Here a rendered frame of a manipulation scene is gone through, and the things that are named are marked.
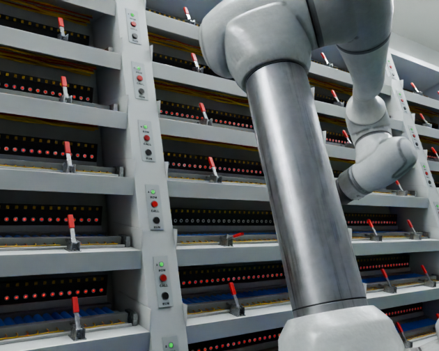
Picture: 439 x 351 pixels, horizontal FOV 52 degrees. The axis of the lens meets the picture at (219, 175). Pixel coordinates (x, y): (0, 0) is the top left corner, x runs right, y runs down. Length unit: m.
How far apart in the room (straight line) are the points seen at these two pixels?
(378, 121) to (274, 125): 0.63
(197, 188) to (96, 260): 0.36
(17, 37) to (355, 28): 0.83
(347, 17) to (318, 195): 0.30
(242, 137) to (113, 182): 0.49
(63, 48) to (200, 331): 0.81
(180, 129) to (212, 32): 0.59
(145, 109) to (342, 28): 0.67
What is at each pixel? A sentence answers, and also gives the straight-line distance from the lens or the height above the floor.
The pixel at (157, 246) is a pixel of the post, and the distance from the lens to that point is 1.14.
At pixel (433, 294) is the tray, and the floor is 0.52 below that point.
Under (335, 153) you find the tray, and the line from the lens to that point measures 1.76.
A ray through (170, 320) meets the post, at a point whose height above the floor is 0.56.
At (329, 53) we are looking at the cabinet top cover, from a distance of 2.33.
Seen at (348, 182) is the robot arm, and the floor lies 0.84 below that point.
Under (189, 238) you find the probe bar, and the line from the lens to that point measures 1.25.
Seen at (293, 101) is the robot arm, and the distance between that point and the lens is 0.68.
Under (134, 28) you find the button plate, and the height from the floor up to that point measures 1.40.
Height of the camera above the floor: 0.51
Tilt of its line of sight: 19 degrees up
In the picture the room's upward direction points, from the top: 10 degrees counter-clockwise
